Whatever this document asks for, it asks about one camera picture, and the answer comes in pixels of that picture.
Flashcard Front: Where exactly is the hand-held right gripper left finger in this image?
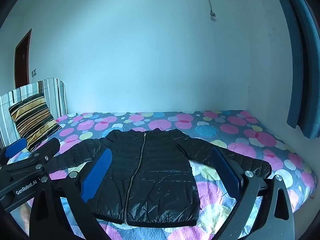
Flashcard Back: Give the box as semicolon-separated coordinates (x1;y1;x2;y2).
29;148;118;240

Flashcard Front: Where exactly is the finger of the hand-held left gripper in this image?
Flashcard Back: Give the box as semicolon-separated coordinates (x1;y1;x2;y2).
4;137;27;159
24;137;61;173

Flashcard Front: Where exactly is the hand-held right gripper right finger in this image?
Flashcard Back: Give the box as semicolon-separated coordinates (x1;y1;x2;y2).
211;147;294;240

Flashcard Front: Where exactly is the black puffer jacket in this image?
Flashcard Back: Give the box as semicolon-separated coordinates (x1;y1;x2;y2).
46;128;272;227

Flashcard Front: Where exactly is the striped throw pillow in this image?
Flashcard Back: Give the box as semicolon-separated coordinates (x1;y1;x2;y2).
9;93;62;152

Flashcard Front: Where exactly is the polka dot bed sheet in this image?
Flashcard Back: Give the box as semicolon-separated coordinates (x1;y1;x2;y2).
0;110;318;240

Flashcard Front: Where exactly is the striped headboard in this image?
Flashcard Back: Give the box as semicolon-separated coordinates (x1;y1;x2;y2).
0;78;68;148

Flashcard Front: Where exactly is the brown wooden door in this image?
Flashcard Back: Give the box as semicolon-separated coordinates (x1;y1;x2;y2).
14;29;32;89

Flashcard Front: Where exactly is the blue curtain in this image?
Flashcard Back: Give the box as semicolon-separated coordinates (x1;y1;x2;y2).
272;0;320;139

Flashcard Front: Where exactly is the hanging cable with plug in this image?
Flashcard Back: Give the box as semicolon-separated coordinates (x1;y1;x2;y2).
201;0;217;22

